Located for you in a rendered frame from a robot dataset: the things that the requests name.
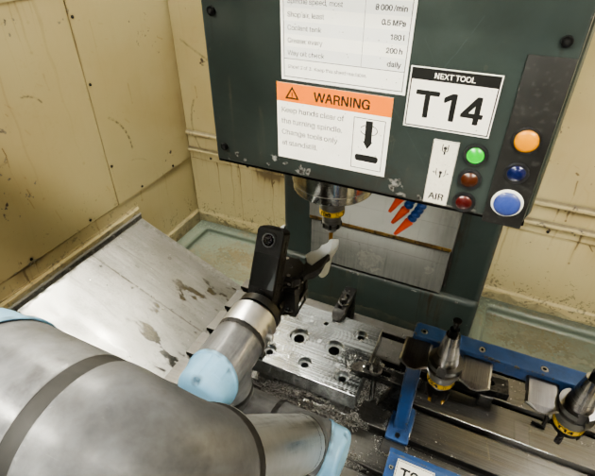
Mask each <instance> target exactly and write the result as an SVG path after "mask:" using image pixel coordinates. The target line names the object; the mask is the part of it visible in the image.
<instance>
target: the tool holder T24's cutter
mask: <svg viewBox="0 0 595 476"><path fill-rule="evenodd" d="M424 394H426V395H428V401H430V402H432V403H434V404H435V403H436V402H437V401H441V404H443V403H445V402H446V401H447V400H448V398H449V395H450V390H446V391H439V390H436V389H434V388H433V387H432V386H431V385H430V384H429V382H426V385H425V389H424Z"/></svg>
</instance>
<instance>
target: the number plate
mask: <svg viewBox="0 0 595 476"><path fill-rule="evenodd" d="M434 475H435V473H433V472H430V471H429V470H427V469H424V468H422V467H418V466H416V465H413V464H411V463H408V462H406V461H403V460H401V459H399V458H398V462H397V464H396V468H395V472H394V476H434Z"/></svg>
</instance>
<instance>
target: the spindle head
mask: <svg viewBox="0 0 595 476"><path fill-rule="evenodd" d="M201 6H202V14H203V23H204V31H205V40H206V48H207V57H208V65H209V74H210V82H211V91H212V107H213V116H214V124H215V133H216V141H217V150H218V157H219V160H220V161H224V162H232V163H237V164H241V165H245V166H249V167H254V168H259V169H263V170H267V171H271V172H276V173H281V174H284V175H289V176H293V177H298V178H303V179H310V180H314V181H319V182H324V183H328V184H332V185H336V186H341V187H345V188H350V189H354V190H358V191H363V192H367V193H371V194H376V195H380V196H388V197H393V198H397V199H401V200H406V201H410V202H415V203H419V204H423V205H428V206H432V207H436V208H441V209H445V210H450V211H454V212H459V211H457V210H456V209H455V208H454V207H453V204H452V200H453V198H454V197H455V196H456V195H457V194H459V193H469V194H471V195H473V196H474V198H475V206H474V208H473V209H472V210H471V211H469V212H459V213H466V214H471V215H475V216H480V217H483V214H484V210H485V204H486V201H487V198H488V195H489V191H490V188H491V184H492V180H493V178H494V174H495V171H496V167H497V164H498V160H499V157H500V154H501V151H502V145H503V141H504V138H505V134H506V130H507V128H508V124H509V121H510V117H511V114H512V110H513V108H514V104H515V101H516V97H517V94H518V90H519V84H520V81H521V78H522V74H523V71H524V67H525V64H526V60H527V58H528V55H529V54H530V55H539V56H549V57H558V58H569V59H578V62H577V65H576V67H575V70H574V73H573V76H572V79H571V82H570V85H569V89H568V91H567V94H566V97H565V100H564V103H563V106H562V109H561V111H560V114H559V116H558V119H557V122H556V125H555V128H554V131H553V134H552V138H551V140H550V143H549V146H548V149H547V152H546V155H545V158H544V161H543V163H542V165H541V168H540V171H539V174H538V177H537V180H536V183H535V187H534V190H533V192H532V195H531V198H530V201H529V204H528V207H527V210H526V212H525V214H524V217H523V220H522V223H521V225H522V226H523V225H524V219H525V218H526V217H527V216H528V215H529V214H530V212H531V210H532V208H533V206H534V203H535V200H536V195H537V193H538V190H539V187H540V184H541V181H542V180H543V177H544V174H545V171H546V168H547V165H548V163H549V160H550V157H551V154H552V152H553V148H554V145H555V142H556V139H557V136H558V134H559V131H560V128H561V126H562V123H563V121H564V118H565V115H566V112H567V109H568V106H569V104H570V100H571V97H572V94H573V92H574V89H575V86H576V83H577V80H578V77H579V75H580V73H581V70H582V67H583V64H584V61H585V59H586V56H587V51H588V48H589V47H590V44H591V41H592V38H593V35H594V32H595V0H418V2H417V9H416V21H415V29H414V36H413V42H412V49H411V56H410V63H409V70H408V77H407V83H406V90H405V95H399V94H392V93H379V92H372V91H366V90H359V89H351V88H345V87H338V86H332V85H324V84H317V83H311V82H304V81H297V80H290V79H283V78H281V0H201ZM412 65H420V66H428V67H436V68H445V69H452V70H461V71H470V72H478V73H486V74H494V75H503V76H504V80H503V84H502V87H501V93H500V97H499V101H498V105H497V108H496V111H495V115H494V119H493V123H492V127H491V130H490V133H489V137H488V139H486V138H481V137H475V136H468V135H463V134H457V133H451V132H446V131H439V130H433V129H427V128H422V127H410V126H405V125H404V124H403V120H404V113H405V107H406V100H407V94H408V87H409V80H410V74H411V67H412ZM277 81H280V82H287V83H294V84H300V85H307V86H314V87H320V88H327V89H334V90H340V91H347V92H354V93H361V94H374V95H380V96H387V97H394V102H393V109H392V117H391V125H390V132H389V140H388V147H387V155H386V163H385V170H384V177H379V176H374V175H369V174H366V173H361V172H356V171H351V170H347V169H342V168H337V167H332V166H328V165H323V164H318V163H313V162H309V161H301V160H296V159H291V158H286V157H282V156H279V140H278V105H277ZM434 139H438V140H444V141H450V142H456V143H460V146H459V150H458V154H457V159H456V163H455V167H454V171H453V176H452V180H451V185H450V192H449V196H448V201H447V205H446V206H443V205H439V204H434V203H431V202H426V201H422V200H423V196H424V190H425V185H426V180H427V175H428V170H429V165H430V159H431V155H432V150H433V144H434ZM475 144H477V145H482V146H484V147H485V148H486V150H487V152H488V157H487V160H486V162H485V163H484V164H482V165H479V166H471V165H469V164H467V163H466V162H465V160H464V151H465V149H466V148H467V147H468V146H470V145H475ZM466 169H474V170H476V171H478V172H479V173H480V175H481V177H482V181H481V184H480V185H479V187H477V188H476V189H473V190H466V189H464V188H462V187H461V186H460V185H459V183H458V176H459V174H460V173H461V172H462V171H464V170H466Z"/></svg>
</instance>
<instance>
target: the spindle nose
mask: <svg viewBox="0 0 595 476"><path fill-rule="evenodd" d="M293 182H294V189H295V191H296V192H297V194H298V195H299V196H301V197H302V198H304V199H305V200H307V201H309V202H312V203H314V204H317V205H322V206H329V207H344V206H349V205H354V204H357V203H359V202H362V201H363V200H365V199H367V198H368V197H370V196H371V193H367V192H363V191H358V190H354V189H350V188H345V187H341V186H336V185H332V184H328V183H324V182H319V181H314V180H310V179H306V178H298V177H293Z"/></svg>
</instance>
